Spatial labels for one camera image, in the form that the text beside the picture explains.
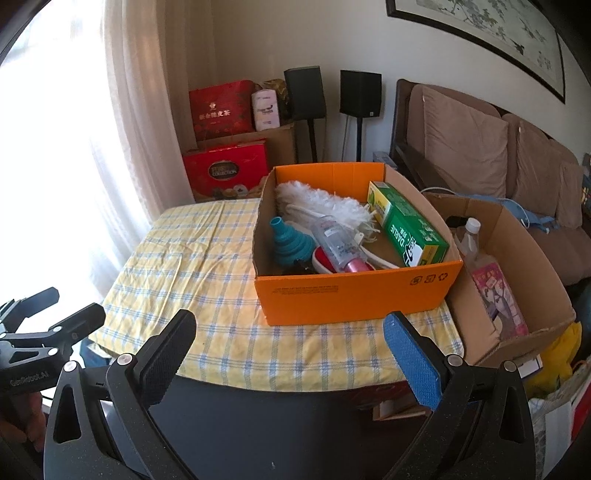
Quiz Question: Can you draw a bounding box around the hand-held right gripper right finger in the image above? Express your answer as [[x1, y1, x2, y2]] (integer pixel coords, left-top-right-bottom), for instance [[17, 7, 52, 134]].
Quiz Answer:
[[383, 311, 541, 480]]

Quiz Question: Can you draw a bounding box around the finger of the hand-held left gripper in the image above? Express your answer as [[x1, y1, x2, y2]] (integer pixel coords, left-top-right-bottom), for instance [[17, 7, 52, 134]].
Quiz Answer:
[[0, 287, 61, 333], [9, 303, 106, 358]]

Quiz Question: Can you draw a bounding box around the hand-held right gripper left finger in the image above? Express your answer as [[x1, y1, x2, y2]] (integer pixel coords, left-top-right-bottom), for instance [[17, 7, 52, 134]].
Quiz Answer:
[[44, 309, 198, 480]]

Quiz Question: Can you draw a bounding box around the orange cardboard box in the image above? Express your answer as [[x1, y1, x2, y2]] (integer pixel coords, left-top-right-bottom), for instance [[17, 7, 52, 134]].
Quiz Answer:
[[252, 161, 464, 327]]

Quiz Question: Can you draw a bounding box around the green printed carton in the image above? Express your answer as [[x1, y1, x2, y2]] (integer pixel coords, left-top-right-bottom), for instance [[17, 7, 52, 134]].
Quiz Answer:
[[367, 181, 451, 268]]

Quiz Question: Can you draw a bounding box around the red and white lint brush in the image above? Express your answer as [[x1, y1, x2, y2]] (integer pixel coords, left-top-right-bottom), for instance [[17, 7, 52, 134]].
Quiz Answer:
[[311, 247, 342, 275]]

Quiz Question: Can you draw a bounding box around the clear bottle with pink cap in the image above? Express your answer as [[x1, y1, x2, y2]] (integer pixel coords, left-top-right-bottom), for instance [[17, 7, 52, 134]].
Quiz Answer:
[[313, 216, 370, 273]]

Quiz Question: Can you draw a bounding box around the blue collapsible funnel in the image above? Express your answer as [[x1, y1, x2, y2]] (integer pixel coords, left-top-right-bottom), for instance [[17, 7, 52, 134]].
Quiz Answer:
[[269, 217, 317, 268]]

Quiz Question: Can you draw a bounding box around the white feather duster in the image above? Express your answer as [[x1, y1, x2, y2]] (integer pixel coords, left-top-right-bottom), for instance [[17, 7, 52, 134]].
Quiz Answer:
[[276, 181, 402, 269]]

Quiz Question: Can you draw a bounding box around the person's left hand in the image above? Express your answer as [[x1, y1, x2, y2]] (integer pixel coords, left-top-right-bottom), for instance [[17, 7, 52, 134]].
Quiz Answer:
[[0, 392, 47, 455]]

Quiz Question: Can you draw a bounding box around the small brown cardboard box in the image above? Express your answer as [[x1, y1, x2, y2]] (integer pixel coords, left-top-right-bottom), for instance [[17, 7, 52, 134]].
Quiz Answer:
[[372, 392, 435, 421]]

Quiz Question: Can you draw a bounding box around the yellow blue checkered tablecloth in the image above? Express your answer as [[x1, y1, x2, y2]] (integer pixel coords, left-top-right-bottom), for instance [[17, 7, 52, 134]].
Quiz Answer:
[[88, 198, 465, 393]]

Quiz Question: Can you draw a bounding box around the pink printed packet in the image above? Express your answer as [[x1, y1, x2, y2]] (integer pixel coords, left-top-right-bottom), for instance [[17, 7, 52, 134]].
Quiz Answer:
[[471, 262, 529, 340]]

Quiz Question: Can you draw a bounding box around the clear bottle with white cap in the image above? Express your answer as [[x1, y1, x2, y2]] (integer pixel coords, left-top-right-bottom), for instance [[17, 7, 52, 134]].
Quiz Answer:
[[455, 218, 492, 273]]

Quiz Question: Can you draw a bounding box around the yellow bag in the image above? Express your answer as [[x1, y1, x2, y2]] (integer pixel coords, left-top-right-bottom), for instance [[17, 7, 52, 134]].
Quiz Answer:
[[538, 320, 583, 398]]

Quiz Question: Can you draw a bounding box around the white shopping bag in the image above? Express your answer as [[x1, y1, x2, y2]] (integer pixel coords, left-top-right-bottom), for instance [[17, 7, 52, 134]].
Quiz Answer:
[[529, 360, 591, 480]]

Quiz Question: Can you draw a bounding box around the brown sofa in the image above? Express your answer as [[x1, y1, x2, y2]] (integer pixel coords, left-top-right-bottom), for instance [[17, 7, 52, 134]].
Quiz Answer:
[[389, 78, 591, 287]]

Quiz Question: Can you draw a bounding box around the light blue cloth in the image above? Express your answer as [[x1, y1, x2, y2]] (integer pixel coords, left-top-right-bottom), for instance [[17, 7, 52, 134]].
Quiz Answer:
[[462, 196, 557, 236]]

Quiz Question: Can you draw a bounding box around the red chocolate gift bag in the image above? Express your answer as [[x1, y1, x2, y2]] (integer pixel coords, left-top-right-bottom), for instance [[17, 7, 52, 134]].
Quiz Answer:
[[181, 138, 271, 202]]

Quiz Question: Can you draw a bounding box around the large brown sofa cushion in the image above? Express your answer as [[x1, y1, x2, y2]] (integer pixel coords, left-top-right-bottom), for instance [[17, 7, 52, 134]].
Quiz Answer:
[[421, 85, 509, 199]]

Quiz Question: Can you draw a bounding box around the small brown sofa cushion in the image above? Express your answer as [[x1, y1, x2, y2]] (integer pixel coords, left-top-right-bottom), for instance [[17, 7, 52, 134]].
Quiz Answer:
[[556, 161, 585, 229]]

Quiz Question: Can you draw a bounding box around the medium brown sofa cushion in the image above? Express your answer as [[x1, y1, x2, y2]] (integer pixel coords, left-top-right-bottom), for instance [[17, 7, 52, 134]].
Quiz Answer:
[[512, 124, 578, 217]]

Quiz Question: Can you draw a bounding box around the white sheer curtain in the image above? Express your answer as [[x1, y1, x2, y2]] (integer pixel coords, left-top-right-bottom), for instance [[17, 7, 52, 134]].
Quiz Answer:
[[104, 0, 218, 222]]

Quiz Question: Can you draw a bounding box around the red gold gift bag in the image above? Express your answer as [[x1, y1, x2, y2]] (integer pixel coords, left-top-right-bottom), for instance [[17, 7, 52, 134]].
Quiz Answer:
[[188, 80, 257, 141]]

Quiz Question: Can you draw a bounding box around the dark wooden shelf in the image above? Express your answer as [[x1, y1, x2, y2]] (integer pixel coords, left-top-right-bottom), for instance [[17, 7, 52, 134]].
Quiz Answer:
[[579, 154, 591, 208]]

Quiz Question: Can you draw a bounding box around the black speaker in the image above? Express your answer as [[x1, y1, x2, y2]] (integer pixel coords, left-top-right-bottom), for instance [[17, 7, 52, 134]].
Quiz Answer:
[[340, 69, 383, 118], [283, 66, 326, 121]]

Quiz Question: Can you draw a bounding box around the gold patterned package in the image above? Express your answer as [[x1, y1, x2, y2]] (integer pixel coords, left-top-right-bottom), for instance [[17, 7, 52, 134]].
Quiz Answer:
[[263, 78, 289, 121]]

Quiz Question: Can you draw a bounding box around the framed ink painting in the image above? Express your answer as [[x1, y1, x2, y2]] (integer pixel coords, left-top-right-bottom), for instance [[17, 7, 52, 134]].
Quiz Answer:
[[385, 0, 566, 106]]

